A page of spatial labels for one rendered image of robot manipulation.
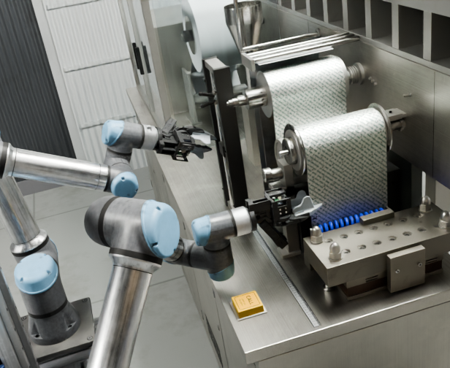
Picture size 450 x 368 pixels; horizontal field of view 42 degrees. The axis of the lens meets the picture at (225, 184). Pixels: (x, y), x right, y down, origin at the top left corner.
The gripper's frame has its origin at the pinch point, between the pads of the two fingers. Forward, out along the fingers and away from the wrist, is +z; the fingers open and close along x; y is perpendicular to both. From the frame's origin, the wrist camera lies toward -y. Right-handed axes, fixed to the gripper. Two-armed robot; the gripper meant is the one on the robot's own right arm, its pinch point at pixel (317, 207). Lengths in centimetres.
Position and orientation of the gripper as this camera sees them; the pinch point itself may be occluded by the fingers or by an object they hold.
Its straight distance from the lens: 163.8
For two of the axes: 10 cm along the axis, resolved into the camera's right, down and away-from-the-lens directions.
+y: -1.4, -8.8, -4.5
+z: 9.5, -2.4, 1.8
